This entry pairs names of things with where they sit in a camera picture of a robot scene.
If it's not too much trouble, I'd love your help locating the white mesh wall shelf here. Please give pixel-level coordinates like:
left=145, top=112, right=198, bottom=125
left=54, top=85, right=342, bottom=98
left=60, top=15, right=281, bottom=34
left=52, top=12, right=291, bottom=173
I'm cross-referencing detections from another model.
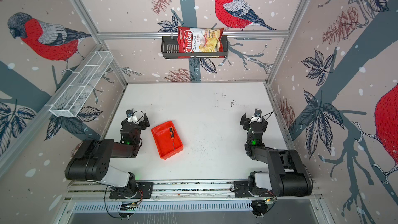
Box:
left=49, top=51, right=114, bottom=117

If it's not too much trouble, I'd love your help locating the right aluminium corner post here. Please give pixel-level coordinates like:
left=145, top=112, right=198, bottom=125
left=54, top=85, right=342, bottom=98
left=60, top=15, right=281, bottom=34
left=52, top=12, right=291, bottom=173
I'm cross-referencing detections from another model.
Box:
left=267, top=0, right=311, bottom=86

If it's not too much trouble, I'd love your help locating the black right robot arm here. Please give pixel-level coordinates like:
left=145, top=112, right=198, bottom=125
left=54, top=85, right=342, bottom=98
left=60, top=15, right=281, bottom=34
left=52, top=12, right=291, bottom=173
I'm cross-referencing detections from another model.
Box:
left=239, top=109, right=314, bottom=199

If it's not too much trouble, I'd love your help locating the red cassava chips bag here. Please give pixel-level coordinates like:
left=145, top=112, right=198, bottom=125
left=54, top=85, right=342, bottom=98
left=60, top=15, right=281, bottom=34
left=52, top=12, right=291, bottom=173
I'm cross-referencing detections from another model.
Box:
left=177, top=27, right=228, bottom=59

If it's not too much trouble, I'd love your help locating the red plastic bin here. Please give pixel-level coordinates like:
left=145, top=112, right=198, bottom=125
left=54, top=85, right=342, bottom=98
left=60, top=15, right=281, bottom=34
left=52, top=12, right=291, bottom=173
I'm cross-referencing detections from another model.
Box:
left=151, top=120, right=183, bottom=160

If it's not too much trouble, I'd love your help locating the horizontal aluminium frame bar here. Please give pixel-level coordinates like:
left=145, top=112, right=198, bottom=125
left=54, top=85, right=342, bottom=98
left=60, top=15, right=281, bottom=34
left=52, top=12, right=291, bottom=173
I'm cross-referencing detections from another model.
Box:
left=97, top=30, right=290, bottom=40

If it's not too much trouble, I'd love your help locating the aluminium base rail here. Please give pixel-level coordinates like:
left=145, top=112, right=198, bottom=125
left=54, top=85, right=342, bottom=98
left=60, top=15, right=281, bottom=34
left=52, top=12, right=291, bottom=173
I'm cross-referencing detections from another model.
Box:
left=63, top=178, right=321, bottom=201

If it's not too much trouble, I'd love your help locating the orange black screwdriver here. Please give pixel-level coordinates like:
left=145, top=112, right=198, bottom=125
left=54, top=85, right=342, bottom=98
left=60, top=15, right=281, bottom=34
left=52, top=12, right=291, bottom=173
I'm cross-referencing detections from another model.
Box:
left=169, top=127, right=175, bottom=150

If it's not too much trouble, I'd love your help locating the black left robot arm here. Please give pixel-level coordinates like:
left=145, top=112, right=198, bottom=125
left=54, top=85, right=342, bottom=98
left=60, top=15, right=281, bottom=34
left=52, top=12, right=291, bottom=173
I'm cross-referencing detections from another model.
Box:
left=65, top=110, right=153, bottom=200

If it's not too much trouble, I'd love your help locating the black wire wall basket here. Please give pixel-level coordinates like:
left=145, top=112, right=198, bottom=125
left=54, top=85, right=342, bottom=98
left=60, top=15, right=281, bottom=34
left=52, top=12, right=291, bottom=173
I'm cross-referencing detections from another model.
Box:
left=161, top=35, right=229, bottom=59

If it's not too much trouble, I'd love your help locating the aluminium corner frame post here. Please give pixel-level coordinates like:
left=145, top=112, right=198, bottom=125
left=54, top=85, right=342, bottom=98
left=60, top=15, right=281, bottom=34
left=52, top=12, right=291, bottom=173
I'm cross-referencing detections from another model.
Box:
left=70, top=0, right=128, bottom=88

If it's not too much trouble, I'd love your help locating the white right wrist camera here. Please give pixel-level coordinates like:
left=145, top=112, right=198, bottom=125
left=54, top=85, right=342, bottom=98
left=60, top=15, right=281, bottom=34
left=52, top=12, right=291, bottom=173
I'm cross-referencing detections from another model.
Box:
left=250, top=108, right=263, bottom=122

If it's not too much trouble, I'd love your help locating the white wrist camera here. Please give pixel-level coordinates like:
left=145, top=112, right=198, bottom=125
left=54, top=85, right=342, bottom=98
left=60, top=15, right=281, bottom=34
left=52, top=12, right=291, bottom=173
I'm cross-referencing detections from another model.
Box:
left=250, top=108, right=263, bottom=122
left=126, top=109, right=138, bottom=123

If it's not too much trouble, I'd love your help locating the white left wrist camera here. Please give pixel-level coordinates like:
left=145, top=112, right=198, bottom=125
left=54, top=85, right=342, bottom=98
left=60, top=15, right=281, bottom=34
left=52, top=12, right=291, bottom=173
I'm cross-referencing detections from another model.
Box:
left=126, top=109, right=138, bottom=123

